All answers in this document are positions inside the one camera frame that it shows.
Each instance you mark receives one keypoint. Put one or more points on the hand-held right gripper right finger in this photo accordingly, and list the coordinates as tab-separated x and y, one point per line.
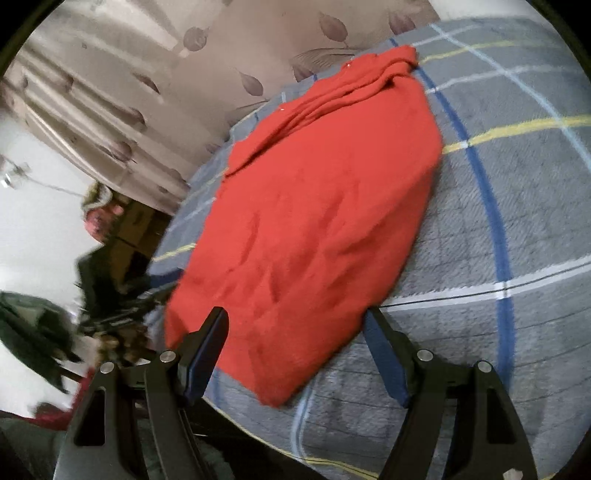
388	364

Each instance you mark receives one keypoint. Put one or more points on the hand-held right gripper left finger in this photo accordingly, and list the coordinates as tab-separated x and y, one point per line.
207	355

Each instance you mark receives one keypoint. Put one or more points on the red knit sweater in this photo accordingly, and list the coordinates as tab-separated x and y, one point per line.
314	207

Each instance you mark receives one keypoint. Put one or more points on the brown cardboard box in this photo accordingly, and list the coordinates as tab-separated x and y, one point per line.
131	258
143	221

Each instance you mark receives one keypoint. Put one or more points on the pink patterned bundle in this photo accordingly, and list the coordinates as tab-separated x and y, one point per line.
104	226

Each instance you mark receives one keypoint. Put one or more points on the lace-edged patterned cloth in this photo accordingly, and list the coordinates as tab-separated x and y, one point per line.
99	196

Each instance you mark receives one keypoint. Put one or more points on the grey plaid blanket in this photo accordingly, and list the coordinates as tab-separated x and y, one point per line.
461	230

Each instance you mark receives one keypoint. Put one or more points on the beige leaf-print curtain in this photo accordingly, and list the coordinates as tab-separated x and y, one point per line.
184	92

